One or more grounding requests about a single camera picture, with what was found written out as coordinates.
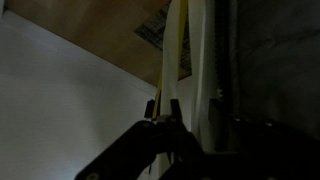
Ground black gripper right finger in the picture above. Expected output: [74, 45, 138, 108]
[206, 98, 320, 180]

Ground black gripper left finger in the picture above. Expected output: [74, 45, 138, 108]
[75, 99, 162, 180]

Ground white wooden coat rack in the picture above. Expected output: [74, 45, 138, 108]
[190, 0, 218, 154]

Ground dark grey jacket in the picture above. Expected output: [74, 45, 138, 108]
[214, 0, 320, 141]

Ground grey door mat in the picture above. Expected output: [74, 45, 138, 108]
[134, 2, 193, 74]

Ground yellow hanging strap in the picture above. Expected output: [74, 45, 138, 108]
[151, 0, 190, 120]

